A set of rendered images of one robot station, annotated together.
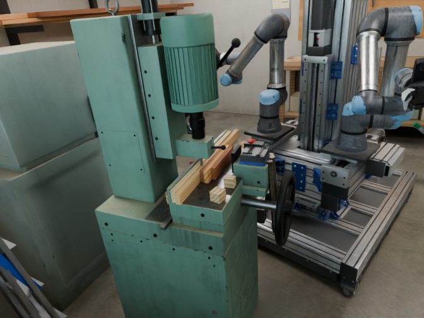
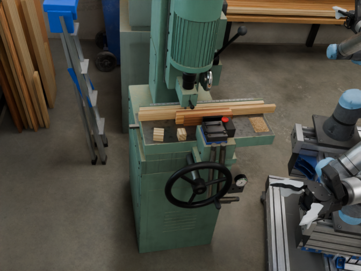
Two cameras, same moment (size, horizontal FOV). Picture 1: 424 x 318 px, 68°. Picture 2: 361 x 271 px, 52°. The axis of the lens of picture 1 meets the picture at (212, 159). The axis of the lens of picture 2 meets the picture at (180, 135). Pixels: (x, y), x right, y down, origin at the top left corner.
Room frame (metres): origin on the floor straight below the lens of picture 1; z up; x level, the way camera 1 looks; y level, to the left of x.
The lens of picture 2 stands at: (0.27, -0.94, 2.00)
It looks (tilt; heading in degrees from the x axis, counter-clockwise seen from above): 43 degrees down; 49
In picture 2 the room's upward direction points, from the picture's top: 7 degrees clockwise
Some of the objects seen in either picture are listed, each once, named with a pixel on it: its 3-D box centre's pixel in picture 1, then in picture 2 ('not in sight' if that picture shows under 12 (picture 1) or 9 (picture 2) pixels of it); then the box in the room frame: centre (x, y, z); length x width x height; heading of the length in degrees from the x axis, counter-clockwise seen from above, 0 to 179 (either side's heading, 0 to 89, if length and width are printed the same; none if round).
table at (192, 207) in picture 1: (235, 175); (208, 136); (1.18, -0.09, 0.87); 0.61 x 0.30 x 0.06; 155
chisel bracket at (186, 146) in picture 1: (195, 147); (186, 92); (1.15, 0.06, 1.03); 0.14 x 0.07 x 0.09; 65
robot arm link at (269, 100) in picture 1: (269, 102); (352, 105); (1.82, -0.37, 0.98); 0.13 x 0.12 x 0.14; 150
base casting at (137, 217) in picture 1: (180, 201); (176, 122); (1.19, 0.16, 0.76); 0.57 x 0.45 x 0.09; 65
